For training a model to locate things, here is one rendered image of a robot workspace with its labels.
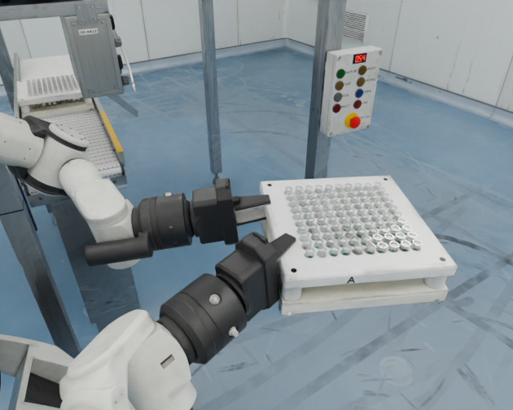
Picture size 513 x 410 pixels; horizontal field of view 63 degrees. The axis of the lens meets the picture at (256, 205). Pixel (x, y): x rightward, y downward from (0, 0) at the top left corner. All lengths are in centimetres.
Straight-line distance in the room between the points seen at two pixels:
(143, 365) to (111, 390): 6
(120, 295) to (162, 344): 130
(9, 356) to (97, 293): 87
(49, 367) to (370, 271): 59
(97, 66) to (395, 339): 149
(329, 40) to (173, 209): 84
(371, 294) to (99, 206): 43
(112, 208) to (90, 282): 105
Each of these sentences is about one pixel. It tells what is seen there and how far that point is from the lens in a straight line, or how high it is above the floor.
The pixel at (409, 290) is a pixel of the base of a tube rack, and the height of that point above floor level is 99.
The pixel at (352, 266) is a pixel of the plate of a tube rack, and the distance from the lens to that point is 59.
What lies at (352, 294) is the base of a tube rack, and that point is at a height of 99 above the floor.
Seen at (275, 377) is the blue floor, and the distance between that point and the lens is 171.
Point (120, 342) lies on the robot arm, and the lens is 45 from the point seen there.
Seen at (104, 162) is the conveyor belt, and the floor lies 83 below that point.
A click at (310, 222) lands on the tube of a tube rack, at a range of 64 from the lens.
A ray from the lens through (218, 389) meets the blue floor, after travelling 168.
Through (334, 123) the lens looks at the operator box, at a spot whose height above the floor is 89.
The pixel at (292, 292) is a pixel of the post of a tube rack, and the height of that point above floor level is 101.
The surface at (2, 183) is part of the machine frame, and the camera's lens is 122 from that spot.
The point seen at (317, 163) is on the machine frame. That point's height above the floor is 72.
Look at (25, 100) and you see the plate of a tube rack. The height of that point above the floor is 90.
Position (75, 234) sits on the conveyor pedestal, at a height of 54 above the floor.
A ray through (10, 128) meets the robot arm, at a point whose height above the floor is 113.
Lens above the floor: 143
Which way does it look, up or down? 35 degrees down
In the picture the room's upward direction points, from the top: straight up
